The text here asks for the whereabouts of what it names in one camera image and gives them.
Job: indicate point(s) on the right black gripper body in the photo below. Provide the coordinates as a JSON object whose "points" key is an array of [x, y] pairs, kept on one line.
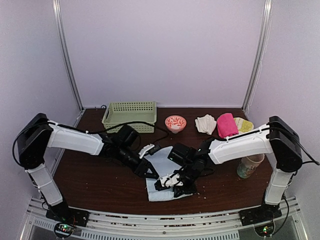
{"points": [[191, 189]]}

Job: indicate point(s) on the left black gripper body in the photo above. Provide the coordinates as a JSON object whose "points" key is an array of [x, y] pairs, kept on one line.
{"points": [[137, 171]]}

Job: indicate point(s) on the light blue towel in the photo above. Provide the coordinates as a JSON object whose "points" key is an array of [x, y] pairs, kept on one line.
{"points": [[163, 166]]}

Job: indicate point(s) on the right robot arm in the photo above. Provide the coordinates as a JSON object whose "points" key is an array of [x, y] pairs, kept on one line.
{"points": [[275, 137]]}

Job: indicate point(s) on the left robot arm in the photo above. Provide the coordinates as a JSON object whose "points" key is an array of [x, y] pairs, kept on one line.
{"points": [[41, 138]]}

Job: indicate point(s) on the red patterned white bowl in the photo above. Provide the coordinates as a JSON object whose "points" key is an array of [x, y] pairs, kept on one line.
{"points": [[175, 123]]}

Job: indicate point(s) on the green plastic basket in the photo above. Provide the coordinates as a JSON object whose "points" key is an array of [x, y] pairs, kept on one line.
{"points": [[124, 112]]}

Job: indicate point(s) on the cream floral mug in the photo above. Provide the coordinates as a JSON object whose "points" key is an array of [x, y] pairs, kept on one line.
{"points": [[249, 164]]}

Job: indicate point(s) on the white folded towel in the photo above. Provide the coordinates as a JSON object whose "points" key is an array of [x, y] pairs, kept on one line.
{"points": [[205, 124]]}

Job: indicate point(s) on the pink towel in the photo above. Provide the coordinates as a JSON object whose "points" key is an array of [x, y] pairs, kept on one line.
{"points": [[226, 125]]}

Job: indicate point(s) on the yellow patterned cloth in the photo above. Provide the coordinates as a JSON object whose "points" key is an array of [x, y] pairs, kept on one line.
{"points": [[243, 126]]}

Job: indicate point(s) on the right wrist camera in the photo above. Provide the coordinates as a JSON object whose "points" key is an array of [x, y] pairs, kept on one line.
{"points": [[168, 181]]}

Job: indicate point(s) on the front aluminium rail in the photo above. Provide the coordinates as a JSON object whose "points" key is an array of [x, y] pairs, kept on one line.
{"points": [[221, 225]]}

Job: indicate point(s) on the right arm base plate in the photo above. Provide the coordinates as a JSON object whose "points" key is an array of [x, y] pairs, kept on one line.
{"points": [[259, 214]]}

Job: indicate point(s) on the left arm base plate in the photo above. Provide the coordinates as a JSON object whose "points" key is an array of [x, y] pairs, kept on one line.
{"points": [[74, 217]]}

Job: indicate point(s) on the left aluminium frame post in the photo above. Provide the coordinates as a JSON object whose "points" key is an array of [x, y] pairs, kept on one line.
{"points": [[65, 53]]}

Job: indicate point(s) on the aluminium frame post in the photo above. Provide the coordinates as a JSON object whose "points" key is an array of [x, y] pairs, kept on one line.
{"points": [[260, 50], [65, 53]]}

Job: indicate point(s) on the right aluminium frame post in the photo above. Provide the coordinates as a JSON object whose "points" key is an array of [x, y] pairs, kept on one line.
{"points": [[260, 50]]}

